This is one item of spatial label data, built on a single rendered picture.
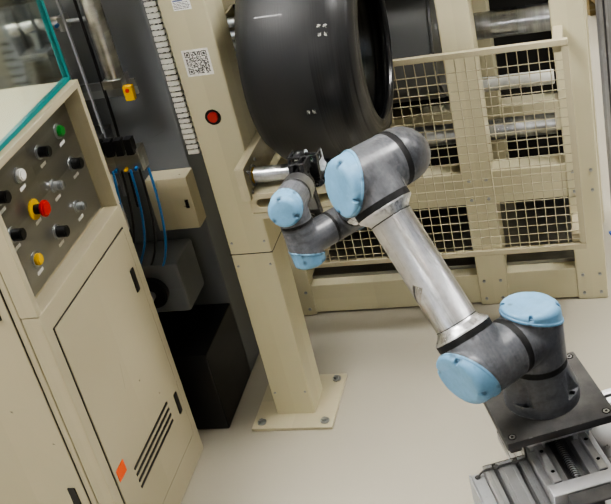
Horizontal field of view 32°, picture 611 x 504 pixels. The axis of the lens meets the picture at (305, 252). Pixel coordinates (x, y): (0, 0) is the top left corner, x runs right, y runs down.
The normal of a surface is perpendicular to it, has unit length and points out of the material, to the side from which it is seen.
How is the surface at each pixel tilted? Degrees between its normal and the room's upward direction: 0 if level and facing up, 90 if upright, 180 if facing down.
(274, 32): 59
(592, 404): 0
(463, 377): 97
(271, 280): 90
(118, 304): 90
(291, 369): 90
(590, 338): 0
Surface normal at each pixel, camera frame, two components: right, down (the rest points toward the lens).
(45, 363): -0.21, 0.53
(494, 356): 0.33, -0.28
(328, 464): -0.21, -0.85
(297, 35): -0.28, 0.08
